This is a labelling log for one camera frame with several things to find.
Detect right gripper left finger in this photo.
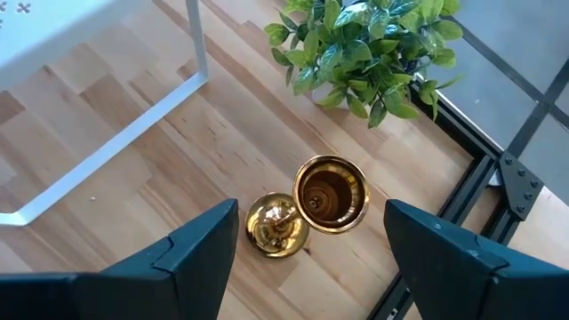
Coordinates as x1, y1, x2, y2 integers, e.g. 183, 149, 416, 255
75, 198, 240, 320

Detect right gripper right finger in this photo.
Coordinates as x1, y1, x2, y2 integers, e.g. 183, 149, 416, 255
384, 199, 569, 320

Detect gold candlestick holder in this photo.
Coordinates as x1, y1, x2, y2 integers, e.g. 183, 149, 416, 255
244, 154, 371, 259

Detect green artificial plant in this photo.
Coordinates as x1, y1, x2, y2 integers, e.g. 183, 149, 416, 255
263, 0, 466, 130

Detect white perforated shelf riser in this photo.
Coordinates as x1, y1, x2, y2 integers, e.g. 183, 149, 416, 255
0, 0, 210, 228

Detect black aluminium table frame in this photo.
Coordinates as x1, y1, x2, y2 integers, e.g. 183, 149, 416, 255
366, 73, 546, 320

